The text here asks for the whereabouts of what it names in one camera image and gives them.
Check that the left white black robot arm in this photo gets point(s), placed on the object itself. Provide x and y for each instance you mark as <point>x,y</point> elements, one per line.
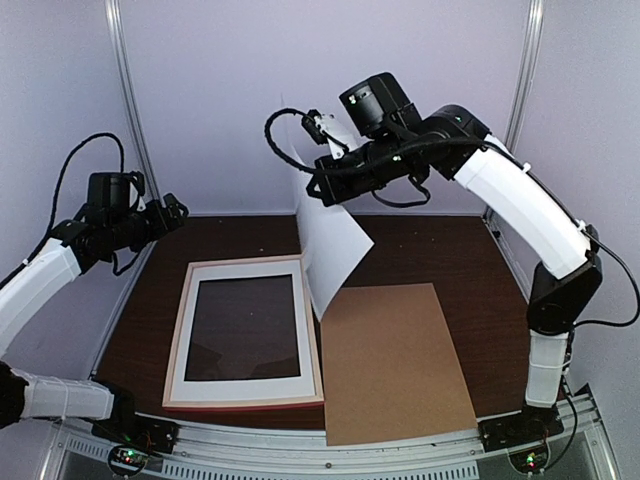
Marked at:
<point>70,250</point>

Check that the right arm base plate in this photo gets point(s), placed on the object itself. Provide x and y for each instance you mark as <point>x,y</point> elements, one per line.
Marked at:
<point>518,429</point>

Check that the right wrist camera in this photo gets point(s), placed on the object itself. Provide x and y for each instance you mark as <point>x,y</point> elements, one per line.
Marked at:
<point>378,106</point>

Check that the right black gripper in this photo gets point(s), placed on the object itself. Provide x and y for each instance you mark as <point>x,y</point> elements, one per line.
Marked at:
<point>335,191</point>

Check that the aluminium corner post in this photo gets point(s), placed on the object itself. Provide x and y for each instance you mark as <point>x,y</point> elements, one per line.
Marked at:
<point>117,34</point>
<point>528,63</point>

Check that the left aluminium corner post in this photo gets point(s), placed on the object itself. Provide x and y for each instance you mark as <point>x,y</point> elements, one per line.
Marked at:
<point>117,34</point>

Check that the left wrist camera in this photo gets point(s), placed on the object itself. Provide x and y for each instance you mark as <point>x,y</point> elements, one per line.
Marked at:
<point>115,192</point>

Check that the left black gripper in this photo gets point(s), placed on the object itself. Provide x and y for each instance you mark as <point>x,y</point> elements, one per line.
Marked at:
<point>162,225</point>

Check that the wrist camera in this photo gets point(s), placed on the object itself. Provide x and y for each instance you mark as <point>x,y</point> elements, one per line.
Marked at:
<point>378,106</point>
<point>115,192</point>

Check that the brown cardboard backing board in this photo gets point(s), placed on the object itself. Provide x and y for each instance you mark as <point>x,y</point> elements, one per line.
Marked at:
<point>390,368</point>

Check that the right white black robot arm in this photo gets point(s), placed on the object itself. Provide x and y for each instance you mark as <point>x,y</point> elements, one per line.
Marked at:
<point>457,145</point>

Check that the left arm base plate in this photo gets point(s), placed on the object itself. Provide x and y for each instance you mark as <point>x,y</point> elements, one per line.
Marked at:
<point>149,435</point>

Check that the white mat board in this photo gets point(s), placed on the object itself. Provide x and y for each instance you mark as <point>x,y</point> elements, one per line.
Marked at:
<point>240,390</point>

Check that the right round controller board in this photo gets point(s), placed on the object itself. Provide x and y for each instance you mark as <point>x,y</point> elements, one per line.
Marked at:
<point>529,461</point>

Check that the light wooden picture frame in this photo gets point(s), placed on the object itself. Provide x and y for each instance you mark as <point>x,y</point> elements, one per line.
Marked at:
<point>172,370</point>

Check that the landscape photo with white border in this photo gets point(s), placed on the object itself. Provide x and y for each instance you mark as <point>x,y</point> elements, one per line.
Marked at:
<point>333,244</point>

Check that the right aluminium corner post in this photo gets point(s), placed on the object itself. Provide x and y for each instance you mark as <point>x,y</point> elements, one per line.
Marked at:
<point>528,63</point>

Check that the left round controller board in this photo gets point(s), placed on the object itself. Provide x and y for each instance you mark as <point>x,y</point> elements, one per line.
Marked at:
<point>125,461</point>

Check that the round controller board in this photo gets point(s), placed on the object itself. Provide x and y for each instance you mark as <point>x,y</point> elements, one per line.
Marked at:
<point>125,461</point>
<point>529,461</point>

